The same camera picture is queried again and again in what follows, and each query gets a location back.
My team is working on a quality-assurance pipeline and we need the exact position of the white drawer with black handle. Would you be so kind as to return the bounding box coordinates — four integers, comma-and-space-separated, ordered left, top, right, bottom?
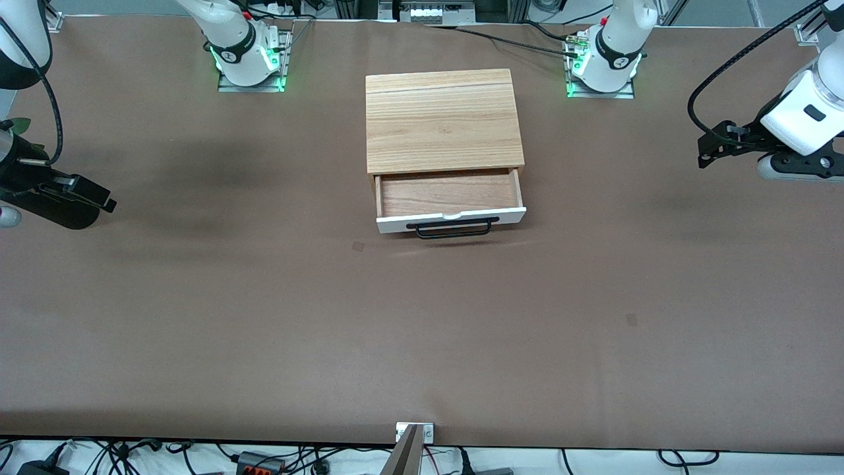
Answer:
374, 168, 528, 239

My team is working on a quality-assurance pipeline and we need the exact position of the light wooden drawer cabinet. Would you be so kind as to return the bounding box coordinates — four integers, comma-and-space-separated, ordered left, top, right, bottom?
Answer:
365, 69, 526, 194

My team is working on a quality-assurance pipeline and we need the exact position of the black vase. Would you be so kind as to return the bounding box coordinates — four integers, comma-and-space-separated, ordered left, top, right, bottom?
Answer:
0, 188, 101, 231

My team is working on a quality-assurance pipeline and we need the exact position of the black power adapter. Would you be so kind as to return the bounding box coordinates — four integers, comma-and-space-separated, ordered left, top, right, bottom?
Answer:
16, 460, 71, 475

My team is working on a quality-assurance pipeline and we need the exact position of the white power strip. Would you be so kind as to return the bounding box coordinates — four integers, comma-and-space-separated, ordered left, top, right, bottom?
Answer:
394, 0, 458, 26

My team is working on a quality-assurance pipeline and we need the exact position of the black orange connector block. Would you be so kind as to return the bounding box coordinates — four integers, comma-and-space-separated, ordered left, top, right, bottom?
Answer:
235, 451, 286, 475

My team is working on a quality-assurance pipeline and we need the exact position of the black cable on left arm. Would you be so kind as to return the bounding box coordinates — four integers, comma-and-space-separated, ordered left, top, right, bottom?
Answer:
686, 0, 833, 143

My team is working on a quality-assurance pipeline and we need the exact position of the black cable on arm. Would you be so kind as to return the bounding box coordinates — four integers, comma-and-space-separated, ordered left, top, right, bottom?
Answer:
0, 13, 64, 167
686, 0, 833, 143

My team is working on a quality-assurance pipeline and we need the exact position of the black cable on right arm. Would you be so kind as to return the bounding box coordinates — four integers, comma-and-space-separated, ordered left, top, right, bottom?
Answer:
0, 13, 64, 167

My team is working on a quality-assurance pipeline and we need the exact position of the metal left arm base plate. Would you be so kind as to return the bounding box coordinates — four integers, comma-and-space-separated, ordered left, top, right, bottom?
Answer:
565, 32, 636, 100

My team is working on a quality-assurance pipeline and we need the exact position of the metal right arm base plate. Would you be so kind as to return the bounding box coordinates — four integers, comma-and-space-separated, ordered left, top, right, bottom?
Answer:
217, 29, 293, 94

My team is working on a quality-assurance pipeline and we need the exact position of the black cable across table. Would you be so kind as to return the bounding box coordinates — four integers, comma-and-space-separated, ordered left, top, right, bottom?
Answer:
424, 23, 582, 59

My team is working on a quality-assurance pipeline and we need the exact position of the black looped floor cable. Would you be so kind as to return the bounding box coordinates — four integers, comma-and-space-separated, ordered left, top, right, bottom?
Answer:
657, 449, 721, 468

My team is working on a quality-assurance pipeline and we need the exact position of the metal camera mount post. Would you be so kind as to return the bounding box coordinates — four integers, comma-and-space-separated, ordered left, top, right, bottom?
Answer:
381, 422, 435, 475

